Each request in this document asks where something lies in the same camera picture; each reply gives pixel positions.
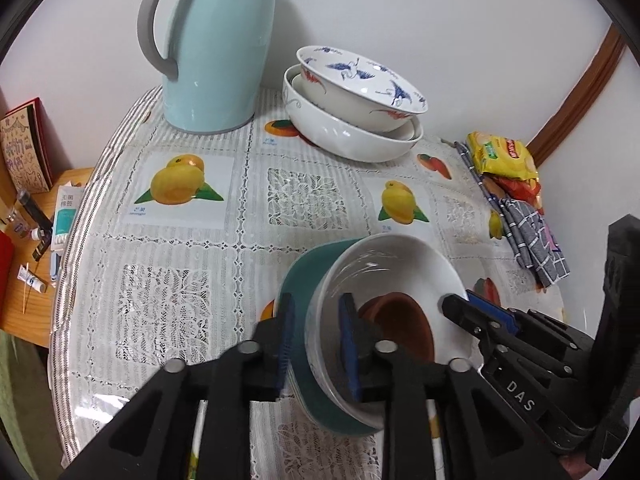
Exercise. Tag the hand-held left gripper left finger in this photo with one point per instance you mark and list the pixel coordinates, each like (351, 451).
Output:
(286, 340)

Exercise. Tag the crane patterned porcelain bowl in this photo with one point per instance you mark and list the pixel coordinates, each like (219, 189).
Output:
(350, 90)

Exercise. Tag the small black bottle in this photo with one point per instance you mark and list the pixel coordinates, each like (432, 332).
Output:
(32, 205)

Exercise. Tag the green cloth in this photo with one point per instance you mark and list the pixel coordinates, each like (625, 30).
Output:
(25, 400)

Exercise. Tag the yellow snack bag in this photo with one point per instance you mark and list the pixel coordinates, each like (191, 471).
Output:
(500, 155)

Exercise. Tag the red paper bag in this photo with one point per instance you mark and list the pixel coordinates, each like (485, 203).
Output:
(5, 270)

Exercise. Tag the small white tube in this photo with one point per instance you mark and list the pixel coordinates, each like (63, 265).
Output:
(30, 280)

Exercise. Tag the red snack bag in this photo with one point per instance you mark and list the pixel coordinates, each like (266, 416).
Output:
(520, 187)

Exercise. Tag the small brown bowl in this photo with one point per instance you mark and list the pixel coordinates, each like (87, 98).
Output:
(400, 320)

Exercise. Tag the small blue tube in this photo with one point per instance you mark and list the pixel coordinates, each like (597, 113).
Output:
(55, 265)

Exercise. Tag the brown wooden door frame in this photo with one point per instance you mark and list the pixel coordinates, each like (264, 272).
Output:
(580, 95)

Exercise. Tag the decorated red-edged book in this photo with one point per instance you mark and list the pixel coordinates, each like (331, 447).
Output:
(20, 150)

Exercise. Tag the white flower-etched bowl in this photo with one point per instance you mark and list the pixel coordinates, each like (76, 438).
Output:
(400, 270)

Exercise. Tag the grey checked cloth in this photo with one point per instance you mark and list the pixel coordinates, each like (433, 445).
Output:
(530, 240)

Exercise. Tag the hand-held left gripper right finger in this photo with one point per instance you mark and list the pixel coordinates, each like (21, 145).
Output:
(348, 345)

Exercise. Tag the wooden side table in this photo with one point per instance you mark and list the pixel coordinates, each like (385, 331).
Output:
(30, 320)

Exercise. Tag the light blue thermos jug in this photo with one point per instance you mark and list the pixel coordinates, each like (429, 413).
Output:
(220, 60)

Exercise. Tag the large white serving bowl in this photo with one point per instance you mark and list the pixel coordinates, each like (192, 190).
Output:
(345, 135)

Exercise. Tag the white teal toothpaste box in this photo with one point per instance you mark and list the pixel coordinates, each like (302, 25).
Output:
(64, 215)

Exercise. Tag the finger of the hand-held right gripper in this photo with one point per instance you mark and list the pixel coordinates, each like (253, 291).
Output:
(492, 310)
(465, 317)

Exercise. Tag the fruit printed lace tablecloth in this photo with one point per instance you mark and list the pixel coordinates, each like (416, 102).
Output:
(200, 260)

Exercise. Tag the blue square plate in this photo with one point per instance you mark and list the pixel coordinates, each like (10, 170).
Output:
(305, 280)

